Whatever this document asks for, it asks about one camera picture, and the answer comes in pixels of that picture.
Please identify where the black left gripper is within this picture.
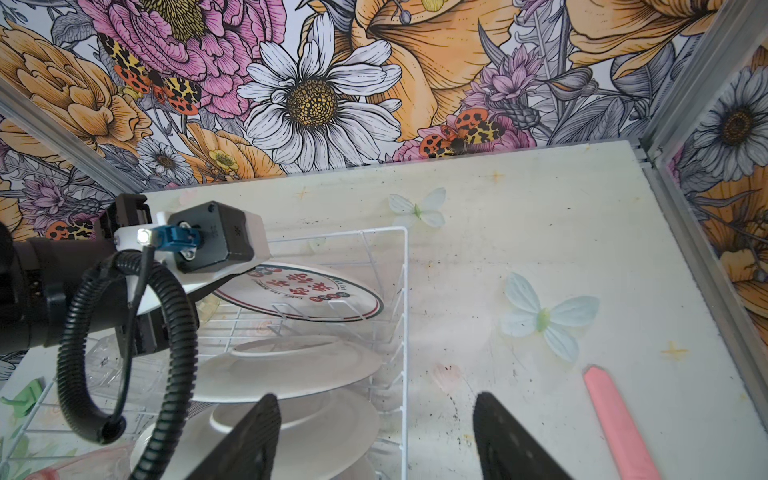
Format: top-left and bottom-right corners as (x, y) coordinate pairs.
(95, 194), (169, 357)

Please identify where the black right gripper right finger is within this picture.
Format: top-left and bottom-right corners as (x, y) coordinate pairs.
(473, 392), (571, 480)

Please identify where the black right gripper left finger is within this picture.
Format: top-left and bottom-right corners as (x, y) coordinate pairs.
(186, 394), (282, 480)

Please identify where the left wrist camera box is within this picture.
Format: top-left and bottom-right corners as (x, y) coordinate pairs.
(114, 201), (271, 288)

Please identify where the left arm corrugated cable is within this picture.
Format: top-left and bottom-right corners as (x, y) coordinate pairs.
(56, 249), (200, 480)

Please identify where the pink silicone utensil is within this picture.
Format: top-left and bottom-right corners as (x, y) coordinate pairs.
(583, 365), (661, 480)

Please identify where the aluminium corner post right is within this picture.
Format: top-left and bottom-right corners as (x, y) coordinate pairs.
(640, 0), (767, 168)

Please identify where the plate with red characters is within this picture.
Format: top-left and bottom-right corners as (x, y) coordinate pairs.
(214, 262), (384, 323)

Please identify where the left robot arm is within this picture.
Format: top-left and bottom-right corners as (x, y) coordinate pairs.
(1, 194), (151, 355)

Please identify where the white wire dish rack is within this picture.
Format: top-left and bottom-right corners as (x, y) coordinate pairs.
(1, 227), (409, 479)

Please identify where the white plate upper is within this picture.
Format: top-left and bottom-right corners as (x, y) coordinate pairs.
(193, 335), (382, 404)

